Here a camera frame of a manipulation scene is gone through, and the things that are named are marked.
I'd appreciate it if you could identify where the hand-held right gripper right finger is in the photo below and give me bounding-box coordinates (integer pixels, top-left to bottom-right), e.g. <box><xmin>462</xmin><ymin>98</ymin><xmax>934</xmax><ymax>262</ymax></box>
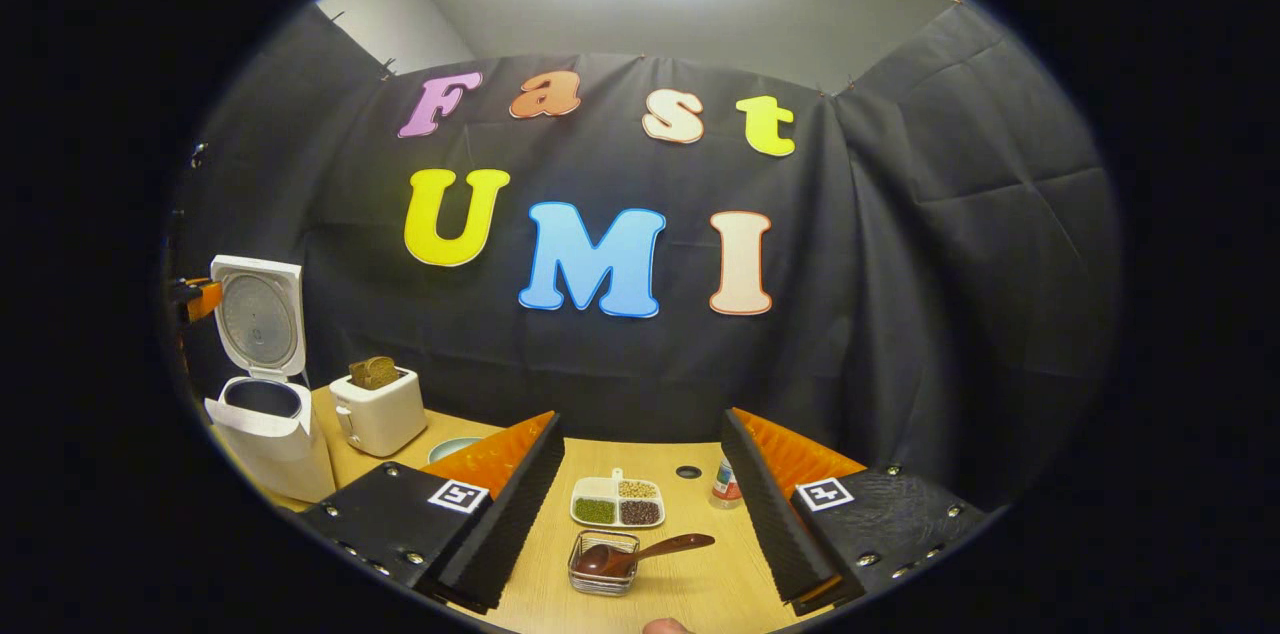
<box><xmin>720</xmin><ymin>407</ymin><xmax>991</xmax><ymax>617</ymax></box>

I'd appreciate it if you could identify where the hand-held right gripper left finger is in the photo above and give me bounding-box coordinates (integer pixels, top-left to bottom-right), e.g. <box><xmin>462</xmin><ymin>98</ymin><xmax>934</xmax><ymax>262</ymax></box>
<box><xmin>298</xmin><ymin>411</ymin><xmax>566</xmax><ymax>615</ymax></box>

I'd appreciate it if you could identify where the brown wooden spoon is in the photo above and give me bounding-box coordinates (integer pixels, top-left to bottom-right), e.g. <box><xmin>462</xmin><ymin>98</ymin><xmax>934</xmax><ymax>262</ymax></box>
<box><xmin>574</xmin><ymin>533</ymin><xmax>717</xmax><ymax>579</ymax></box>

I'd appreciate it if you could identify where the metal wire chopstick holder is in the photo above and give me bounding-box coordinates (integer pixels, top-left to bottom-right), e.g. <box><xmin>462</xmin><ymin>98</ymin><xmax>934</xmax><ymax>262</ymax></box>
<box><xmin>567</xmin><ymin>529</ymin><xmax>642</xmax><ymax>598</ymax></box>

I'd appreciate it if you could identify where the white rice cooker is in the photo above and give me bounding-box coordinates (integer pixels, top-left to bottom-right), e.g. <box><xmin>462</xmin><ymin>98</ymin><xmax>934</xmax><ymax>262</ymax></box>
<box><xmin>203</xmin><ymin>254</ymin><xmax>338</xmax><ymax>505</ymax></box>

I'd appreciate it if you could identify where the clear plastic bottle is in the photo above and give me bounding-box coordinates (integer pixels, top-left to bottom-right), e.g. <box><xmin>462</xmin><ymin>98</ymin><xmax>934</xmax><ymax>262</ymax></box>
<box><xmin>710</xmin><ymin>457</ymin><xmax>743</xmax><ymax>510</ymax></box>

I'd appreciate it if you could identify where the white divided dish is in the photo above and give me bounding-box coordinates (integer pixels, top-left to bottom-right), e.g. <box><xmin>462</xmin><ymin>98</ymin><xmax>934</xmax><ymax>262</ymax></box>
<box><xmin>570</xmin><ymin>467</ymin><xmax>667</xmax><ymax>530</ymax></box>

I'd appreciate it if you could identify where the white toaster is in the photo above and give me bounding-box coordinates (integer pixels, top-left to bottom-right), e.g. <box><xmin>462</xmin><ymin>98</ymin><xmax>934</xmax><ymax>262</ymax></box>
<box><xmin>329</xmin><ymin>366</ymin><xmax>429</xmax><ymax>459</ymax></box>

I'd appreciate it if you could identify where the brown toast slice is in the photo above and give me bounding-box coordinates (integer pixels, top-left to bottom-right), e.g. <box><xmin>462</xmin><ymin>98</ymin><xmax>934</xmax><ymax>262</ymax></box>
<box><xmin>348</xmin><ymin>355</ymin><xmax>401</xmax><ymax>391</ymax></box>

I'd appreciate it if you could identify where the black backdrop cloth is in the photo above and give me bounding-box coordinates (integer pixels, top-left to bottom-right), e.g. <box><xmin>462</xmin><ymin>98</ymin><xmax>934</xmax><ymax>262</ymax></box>
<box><xmin>165</xmin><ymin>0</ymin><xmax>1121</xmax><ymax>515</ymax></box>

